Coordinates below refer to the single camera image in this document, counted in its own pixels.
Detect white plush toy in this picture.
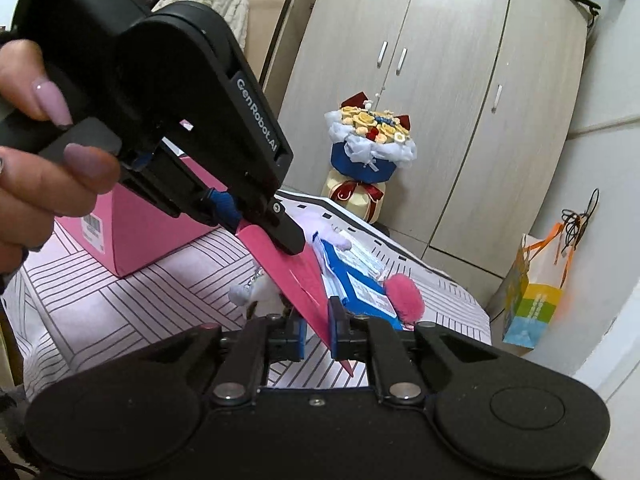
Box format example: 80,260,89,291
228,272,282,312

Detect beige wardrobe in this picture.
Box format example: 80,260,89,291
260,0,602,287

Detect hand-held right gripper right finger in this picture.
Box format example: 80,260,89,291
327,298,502,407

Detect blue wipes packet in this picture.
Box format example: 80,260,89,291
320,240,406,332

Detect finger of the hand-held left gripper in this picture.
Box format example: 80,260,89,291
121,139,247,234
259,198,307,258

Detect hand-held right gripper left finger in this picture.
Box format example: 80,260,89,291
132,314,308,408

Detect person's left hand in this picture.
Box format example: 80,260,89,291
0,39,123,282

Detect hanging keys with lanyard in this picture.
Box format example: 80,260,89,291
554,188,601,267

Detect colourful gift bag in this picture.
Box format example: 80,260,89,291
502,222,577,351

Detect cream knitted hanging clothes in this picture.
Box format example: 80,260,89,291
160,0,251,52

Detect purple plush toy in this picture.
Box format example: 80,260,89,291
285,207,357,257

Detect flower bouquet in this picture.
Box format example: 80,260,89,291
322,91,419,226

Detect pink storage box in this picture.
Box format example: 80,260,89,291
52,119,232,279

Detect pink fluffy pompom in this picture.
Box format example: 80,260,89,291
382,273,426,322

